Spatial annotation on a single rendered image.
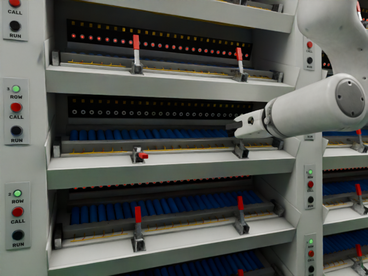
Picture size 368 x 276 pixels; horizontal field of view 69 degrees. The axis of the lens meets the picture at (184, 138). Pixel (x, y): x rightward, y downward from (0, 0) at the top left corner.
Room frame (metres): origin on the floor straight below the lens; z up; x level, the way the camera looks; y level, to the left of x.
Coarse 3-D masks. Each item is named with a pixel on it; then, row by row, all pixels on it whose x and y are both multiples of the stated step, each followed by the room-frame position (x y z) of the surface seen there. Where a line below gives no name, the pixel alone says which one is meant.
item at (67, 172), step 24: (72, 120) 0.68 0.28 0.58; (96, 120) 0.70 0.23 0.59; (120, 120) 0.72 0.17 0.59; (144, 120) 0.74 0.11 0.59; (168, 120) 0.76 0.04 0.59; (192, 120) 0.79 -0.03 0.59; (216, 120) 0.82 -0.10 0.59; (48, 144) 0.52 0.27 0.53; (288, 144) 0.74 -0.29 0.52; (48, 168) 0.51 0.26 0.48; (72, 168) 0.52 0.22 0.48; (96, 168) 0.54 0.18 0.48; (120, 168) 0.56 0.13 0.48; (144, 168) 0.58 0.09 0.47; (168, 168) 0.60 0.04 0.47; (192, 168) 0.62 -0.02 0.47; (216, 168) 0.64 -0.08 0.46; (240, 168) 0.67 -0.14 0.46; (264, 168) 0.70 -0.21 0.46; (288, 168) 0.73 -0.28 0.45
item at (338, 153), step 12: (324, 132) 0.92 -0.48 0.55; (336, 132) 0.94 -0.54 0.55; (348, 132) 0.96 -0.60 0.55; (360, 132) 0.84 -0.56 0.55; (324, 144) 0.75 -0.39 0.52; (336, 144) 0.87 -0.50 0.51; (348, 144) 0.89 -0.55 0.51; (360, 144) 0.83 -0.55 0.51; (324, 156) 0.76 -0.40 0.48; (336, 156) 0.77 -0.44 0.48; (348, 156) 0.79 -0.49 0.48; (360, 156) 0.81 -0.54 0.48; (324, 168) 0.78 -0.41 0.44; (336, 168) 0.79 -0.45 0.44
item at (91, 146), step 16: (64, 144) 0.57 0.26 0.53; (80, 144) 0.58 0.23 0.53; (96, 144) 0.59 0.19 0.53; (112, 144) 0.61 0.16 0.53; (128, 144) 0.62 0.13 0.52; (144, 144) 0.63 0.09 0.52; (160, 144) 0.65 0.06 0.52; (176, 144) 0.66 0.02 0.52; (192, 144) 0.68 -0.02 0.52; (208, 144) 0.70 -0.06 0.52; (224, 144) 0.72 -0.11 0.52; (256, 144) 0.76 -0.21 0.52
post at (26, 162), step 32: (0, 0) 0.48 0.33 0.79; (32, 0) 0.50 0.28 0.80; (0, 32) 0.48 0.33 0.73; (32, 32) 0.50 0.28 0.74; (0, 64) 0.48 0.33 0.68; (32, 64) 0.50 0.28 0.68; (0, 96) 0.48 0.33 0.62; (32, 96) 0.50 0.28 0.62; (0, 128) 0.48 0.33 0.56; (32, 128) 0.50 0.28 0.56; (0, 160) 0.48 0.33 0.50; (32, 160) 0.50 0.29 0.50; (0, 192) 0.48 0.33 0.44; (32, 192) 0.50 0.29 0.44; (0, 224) 0.48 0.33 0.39; (32, 224) 0.50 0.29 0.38; (0, 256) 0.48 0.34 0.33; (32, 256) 0.50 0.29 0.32
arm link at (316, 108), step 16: (320, 80) 0.43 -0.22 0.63; (336, 80) 0.40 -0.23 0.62; (352, 80) 0.41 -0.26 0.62; (288, 96) 0.48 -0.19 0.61; (304, 96) 0.43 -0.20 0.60; (320, 96) 0.40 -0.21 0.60; (336, 96) 0.39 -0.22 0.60; (352, 96) 0.40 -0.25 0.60; (272, 112) 0.51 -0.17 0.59; (288, 112) 0.47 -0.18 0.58; (304, 112) 0.43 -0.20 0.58; (320, 112) 0.41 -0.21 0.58; (336, 112) 0.39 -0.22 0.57; (352, 112) 0.40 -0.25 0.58; (288, 128) 0.48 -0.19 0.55; (304, 128) 0.45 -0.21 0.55; (320, 128) 0.43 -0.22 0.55; (336, 128) 0.42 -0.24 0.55
